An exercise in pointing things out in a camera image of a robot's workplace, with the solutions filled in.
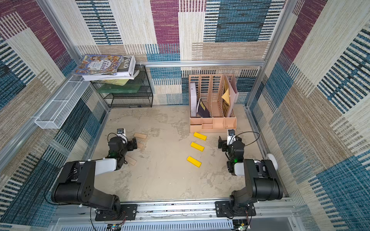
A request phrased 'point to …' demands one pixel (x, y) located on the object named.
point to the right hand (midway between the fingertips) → (228, 134)
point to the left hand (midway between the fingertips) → (127, 138)
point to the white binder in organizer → (193, 103)
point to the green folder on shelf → (127, 88)
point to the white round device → (270, 157)
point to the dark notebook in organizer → (202, 110)
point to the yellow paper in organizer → (226, 96)
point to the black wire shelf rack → (142, 99)
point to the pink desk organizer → (212, 99)
